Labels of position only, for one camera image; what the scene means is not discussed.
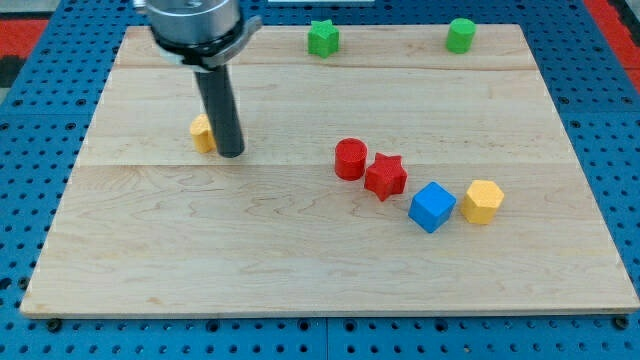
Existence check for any light wooden board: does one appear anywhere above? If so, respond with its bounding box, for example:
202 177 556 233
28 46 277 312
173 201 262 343
20 24 639 319

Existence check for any yellow block behind rod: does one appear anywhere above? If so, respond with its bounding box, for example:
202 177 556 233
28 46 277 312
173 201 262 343
189 114 216 153

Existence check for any red star block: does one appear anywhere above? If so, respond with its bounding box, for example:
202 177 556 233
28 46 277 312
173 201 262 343
364 153 408 201

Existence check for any yellow hexagon block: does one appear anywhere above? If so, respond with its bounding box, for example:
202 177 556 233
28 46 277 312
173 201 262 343
460 180 505 225

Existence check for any blue cube block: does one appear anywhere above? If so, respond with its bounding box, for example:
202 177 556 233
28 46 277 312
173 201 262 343
408 182 456 233

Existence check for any green star block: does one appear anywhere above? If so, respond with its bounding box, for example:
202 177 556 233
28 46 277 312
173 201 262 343
307 19 340 59

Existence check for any green cylinder block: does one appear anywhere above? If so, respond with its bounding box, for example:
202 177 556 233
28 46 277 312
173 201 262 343
445 18 476 54

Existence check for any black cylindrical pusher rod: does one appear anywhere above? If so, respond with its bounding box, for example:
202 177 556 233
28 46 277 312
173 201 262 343
195 65 245 158

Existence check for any red cylinder block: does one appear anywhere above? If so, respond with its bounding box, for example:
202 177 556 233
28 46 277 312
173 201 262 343
334 138 368 181

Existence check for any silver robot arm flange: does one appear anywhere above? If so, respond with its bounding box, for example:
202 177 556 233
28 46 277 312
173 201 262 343
133 0 263 72

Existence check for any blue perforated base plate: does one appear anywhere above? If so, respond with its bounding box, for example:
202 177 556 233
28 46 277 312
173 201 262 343
1 0 639 359

